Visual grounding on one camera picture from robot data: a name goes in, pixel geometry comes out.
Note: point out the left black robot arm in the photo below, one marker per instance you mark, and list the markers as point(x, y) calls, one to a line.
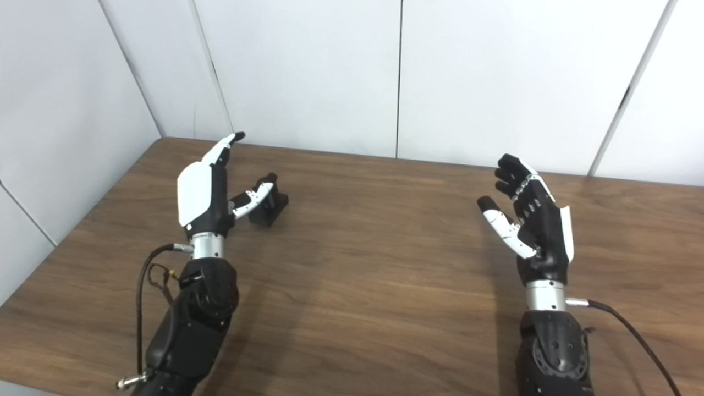
point(198, 319)

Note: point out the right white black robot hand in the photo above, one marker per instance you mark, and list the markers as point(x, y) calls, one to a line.
point(544, 236)

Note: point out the black peg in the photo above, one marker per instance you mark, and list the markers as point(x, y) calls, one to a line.
point(272, 212)

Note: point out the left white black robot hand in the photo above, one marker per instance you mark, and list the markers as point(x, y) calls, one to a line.
point(195, 192)

